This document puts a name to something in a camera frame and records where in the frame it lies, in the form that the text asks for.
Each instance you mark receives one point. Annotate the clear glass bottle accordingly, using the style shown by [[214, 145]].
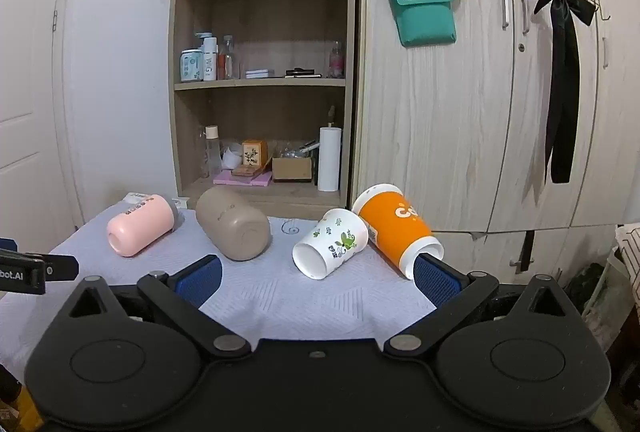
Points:
[[227, 60]]

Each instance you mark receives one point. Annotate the black ribbon bow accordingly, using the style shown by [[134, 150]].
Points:
[[564, 77]]

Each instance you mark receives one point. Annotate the flat black case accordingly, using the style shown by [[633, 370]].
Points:
[[302, 73]]

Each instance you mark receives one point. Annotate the light blue jar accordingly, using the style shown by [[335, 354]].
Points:
[[191, 66]]

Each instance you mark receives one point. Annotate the orange paper cup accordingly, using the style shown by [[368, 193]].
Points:
[[395, 224]]

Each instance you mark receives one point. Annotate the clear bottle with beige cap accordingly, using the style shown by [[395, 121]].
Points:
[[212, 152]]

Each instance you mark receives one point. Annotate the pink cup with grey base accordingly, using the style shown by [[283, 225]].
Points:
[[140, 227]]

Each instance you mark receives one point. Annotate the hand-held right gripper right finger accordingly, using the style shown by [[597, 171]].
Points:
[[436, 279]]

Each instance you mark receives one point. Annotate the woven beige basket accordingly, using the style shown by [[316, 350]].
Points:
[[631, 252]]

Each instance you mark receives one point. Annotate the white crumpled wrapper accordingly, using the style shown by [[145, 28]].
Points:
[[231, 158]]

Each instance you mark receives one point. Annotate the yellow floral box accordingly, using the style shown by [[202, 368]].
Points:
[[254, 152]]

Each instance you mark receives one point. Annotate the yellow and black object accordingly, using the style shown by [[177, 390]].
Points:
[[15, 404]]

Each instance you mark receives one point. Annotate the white door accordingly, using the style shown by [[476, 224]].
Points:
[[30, 77]]

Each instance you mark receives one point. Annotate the pink bottle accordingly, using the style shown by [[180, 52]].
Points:
[[337, 61]]

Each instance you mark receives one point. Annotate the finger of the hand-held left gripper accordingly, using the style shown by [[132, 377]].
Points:
[[62, 267]]

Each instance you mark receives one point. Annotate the small wooden box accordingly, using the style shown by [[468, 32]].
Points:
[[245, 170]]

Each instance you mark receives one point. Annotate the wooden wardrobe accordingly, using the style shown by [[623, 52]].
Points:
[[450, 122]]

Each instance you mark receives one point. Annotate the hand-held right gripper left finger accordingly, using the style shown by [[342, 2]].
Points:
[[199, 278]]

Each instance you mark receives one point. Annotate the brown cardboard box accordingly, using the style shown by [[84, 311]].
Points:
[[291, 170]]

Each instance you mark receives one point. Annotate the white pump bottle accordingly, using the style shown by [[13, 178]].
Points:
[[210, 60]]

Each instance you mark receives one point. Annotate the small white box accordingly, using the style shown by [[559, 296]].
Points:
[[181, 203]]

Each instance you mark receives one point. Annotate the white quilted table cloth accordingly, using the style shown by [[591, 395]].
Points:
[[280, 292]]

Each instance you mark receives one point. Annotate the flat white box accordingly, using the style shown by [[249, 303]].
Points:
[[259, 74]]

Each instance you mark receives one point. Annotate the white paper towel roll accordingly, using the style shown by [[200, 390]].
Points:
[[329, 160]]

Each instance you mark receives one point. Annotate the beige plastic cup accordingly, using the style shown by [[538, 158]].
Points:
[[232, 222]]

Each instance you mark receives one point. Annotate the wooden shelf unit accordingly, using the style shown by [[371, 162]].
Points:
[[265, 112]]

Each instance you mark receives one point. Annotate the white floral cup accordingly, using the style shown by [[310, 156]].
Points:
[[332, 242]]

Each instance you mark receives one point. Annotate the pink flat box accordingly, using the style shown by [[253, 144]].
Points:
[[260, 180]]

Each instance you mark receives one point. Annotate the teal Redmi box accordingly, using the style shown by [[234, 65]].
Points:
[[425, 17]]

